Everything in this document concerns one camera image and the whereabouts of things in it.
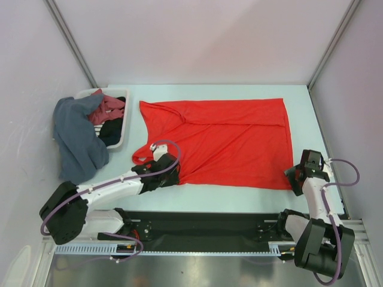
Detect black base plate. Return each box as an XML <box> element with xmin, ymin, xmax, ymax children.
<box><xmin>97</xmin><ymin>208</ymin><xmax>151</xmax><ymax>241</ymax></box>
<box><xmin>256</xmin><ymin>221</ymin><xmax>284</xmax><ymax>242</ymax></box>

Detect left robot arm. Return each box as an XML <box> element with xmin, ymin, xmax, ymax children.
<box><xmin>39</xmin><ymin>152</ymin><xmax>180</xmax><ymax>245</ymax></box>

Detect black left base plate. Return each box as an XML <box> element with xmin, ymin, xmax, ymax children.
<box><xmin>97</xmin><ymin>208</ymin><xmax>151</xmax><ymax>241</ymax></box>

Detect red tank top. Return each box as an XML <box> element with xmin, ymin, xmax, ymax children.
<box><xmin>132</xmin><ymin>99</ymin><xmax>293</xmax><ymax>190</ymax></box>

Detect aluminium corner post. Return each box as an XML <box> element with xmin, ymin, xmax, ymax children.
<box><xmin>306</xmin><ymin>0</ymin><xmax>363</xmax><ymax>92</ymax></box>
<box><xmin>43</xmin><ymin>0</ymin><xmax>98</xmax><ymax>88</ymax></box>

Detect maroon tank top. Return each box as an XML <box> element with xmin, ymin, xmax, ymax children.
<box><xmin>88</xmin><ymin>88</ymin><xmax>126</xmax><ymax>126</ymax></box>

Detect white plastic laundry bin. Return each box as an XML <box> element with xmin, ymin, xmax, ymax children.
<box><xmin>75</xmin><ymin>87</ymin><xmax>130</xmax><ymax>150</ymax></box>

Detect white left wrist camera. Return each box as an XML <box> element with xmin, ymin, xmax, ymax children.
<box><xmin>150</xmin><ymin>143</ymin><xmax>168</xmax><ymax>161</ymax></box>

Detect left aluminium corner post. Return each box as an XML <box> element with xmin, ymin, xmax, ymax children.
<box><xmin>43</xmin><ymin>0</ymin><xmax>98</xmax><ymax>88</ymax></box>

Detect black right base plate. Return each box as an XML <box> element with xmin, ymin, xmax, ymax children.
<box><xmin>256</xmin><ymin>221</ymin><xmax>284</xmax><ymax>242</ymax></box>

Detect striped white black tank top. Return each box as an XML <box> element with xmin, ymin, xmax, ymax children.
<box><xmin>94</xmin><ymin>124</ymin><xmax>104</xmax><ymax>137</ymax></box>

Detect aluminium frame rail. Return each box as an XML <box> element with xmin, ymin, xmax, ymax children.
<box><xmin>41</xmin><ymin>218</ymin><xmax>372</xmax><ymax>245</ymax></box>

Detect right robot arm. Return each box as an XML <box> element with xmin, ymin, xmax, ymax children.
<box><xmin>276</xmin><ymin>149</ymin><xmax>355</xmax><ymax>280</ymax></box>

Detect right aluminium corner post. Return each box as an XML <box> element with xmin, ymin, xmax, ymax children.
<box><xmin>306</xmin><ymin>0</ymin><xmax>363</xmax><ymax>92</ymax></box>

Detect grey-blue tank top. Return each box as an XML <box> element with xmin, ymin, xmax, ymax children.
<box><xmin>53</xmin><ymin>94</ymin><xmax>110</xmax><ymax>184</ymax></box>

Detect grey slotted cable duct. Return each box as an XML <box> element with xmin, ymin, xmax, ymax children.
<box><xmin>54</xmin><ymin>242</ymin><xmax>294</xmax><ymax>258</ymax></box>

